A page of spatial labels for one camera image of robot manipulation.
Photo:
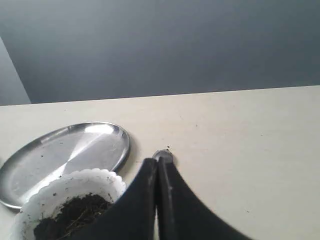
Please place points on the steel spoon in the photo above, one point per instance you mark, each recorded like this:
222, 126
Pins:
165, 154

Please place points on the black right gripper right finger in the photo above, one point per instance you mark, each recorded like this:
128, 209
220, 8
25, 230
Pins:
181, 214

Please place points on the round steel plate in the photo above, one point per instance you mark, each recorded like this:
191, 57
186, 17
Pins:
76, 147

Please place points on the white scalloped plastic pot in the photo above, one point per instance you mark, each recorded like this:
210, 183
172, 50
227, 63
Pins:
49, 200

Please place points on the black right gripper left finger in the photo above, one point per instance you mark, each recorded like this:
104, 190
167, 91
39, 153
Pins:
132, 217

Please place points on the dark potting soil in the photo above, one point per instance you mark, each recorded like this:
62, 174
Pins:
74, 215

